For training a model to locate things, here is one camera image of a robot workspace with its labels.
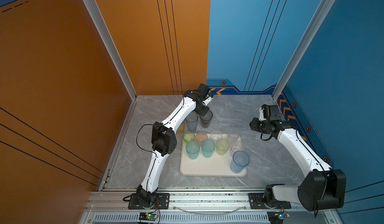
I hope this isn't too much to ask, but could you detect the dark grey tall cup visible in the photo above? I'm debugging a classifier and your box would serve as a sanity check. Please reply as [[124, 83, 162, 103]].
[[200, 110, 213, 129]]

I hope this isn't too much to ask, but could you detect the clear dimpled cup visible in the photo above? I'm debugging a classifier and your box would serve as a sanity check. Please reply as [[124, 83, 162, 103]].
[[227, 127, 241, 144]]

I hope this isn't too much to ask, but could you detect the pink small glass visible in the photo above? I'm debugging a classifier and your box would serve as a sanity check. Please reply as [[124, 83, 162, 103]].
[[195, 132, 208, 144]]

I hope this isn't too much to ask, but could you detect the clear faceted glass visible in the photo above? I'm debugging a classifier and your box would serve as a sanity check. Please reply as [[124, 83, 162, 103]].
[[230, 141, 243, 157]]

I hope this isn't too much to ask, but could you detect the green small glass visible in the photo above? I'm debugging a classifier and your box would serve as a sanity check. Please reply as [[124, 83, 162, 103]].
[[183, 132, 196, 143]]

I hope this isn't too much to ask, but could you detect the clear small glass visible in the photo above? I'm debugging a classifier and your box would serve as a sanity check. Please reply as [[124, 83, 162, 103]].
[[210, 131, 223, 142]]

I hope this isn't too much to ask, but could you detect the light blue plastic cup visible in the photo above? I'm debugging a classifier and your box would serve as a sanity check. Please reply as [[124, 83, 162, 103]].
[[230, 151, 250, 174]]

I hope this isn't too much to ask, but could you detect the teal tall cup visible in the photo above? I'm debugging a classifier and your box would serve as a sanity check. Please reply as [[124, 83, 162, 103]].
[[201, 139, 216, 159], [186, 141, 200, 160]]

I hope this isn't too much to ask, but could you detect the light green tall cup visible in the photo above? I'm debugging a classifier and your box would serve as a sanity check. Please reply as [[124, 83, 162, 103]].
[[216, 139, 230, 156]]

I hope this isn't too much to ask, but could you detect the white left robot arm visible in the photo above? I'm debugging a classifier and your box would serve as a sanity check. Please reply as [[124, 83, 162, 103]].
[[136, 83, 213, 208]]

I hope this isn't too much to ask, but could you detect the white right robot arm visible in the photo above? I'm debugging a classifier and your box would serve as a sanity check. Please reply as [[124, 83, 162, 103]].
[[250, 104, 347, 212]]

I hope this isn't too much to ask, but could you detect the white rectangular tray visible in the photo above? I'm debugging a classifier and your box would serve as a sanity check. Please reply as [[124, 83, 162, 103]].
[[180, 134, 247, 177]]

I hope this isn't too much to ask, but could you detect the blue-grey tall plastic cup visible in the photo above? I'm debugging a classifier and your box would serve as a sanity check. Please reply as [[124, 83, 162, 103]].
[[185, 111, 199, 133]]

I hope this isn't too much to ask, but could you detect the yellow tall plastic cup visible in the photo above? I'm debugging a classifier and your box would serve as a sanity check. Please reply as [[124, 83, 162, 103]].
[[177, 122, 185, 136]]

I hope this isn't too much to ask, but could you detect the right green circuit board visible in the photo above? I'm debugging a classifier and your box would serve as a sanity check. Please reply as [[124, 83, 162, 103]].
[[267, 212, 291, 224]]

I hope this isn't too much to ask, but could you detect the green circuit board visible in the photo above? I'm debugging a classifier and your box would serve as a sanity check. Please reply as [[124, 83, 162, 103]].
[[138, 212, 159, 224], [267, 212, 291, 224]]

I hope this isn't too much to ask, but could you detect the left green circuit board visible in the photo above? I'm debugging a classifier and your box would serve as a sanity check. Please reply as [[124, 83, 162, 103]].
[[138, 212, 159, 224]]

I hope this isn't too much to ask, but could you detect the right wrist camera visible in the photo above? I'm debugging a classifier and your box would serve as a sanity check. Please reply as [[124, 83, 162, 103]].
[[259, 104, 269, 121]]

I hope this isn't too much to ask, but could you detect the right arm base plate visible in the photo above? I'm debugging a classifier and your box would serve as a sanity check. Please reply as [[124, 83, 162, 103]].
[[248, 193, 292, 210]]

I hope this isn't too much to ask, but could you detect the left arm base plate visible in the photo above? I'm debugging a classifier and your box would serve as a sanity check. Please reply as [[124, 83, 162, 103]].
[[128, 193, 170, 210]]

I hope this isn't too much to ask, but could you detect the left aluminium corner post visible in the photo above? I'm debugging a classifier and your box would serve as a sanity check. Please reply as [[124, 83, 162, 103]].
[[82, 0, 137, 101]]

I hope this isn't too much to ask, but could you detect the aluminium corner post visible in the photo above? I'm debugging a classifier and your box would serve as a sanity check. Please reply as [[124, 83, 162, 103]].
[[82, 0, 137, 101], [272, 0, 336, 101]]

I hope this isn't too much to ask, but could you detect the aluminium frame rail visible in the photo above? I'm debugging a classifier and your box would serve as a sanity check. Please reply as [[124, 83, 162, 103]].
[[85, 188, 337, 213]]

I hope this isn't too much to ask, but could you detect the right aluminium corner post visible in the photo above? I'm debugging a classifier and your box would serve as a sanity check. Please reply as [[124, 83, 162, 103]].
[[272, 0, 336, 101]]

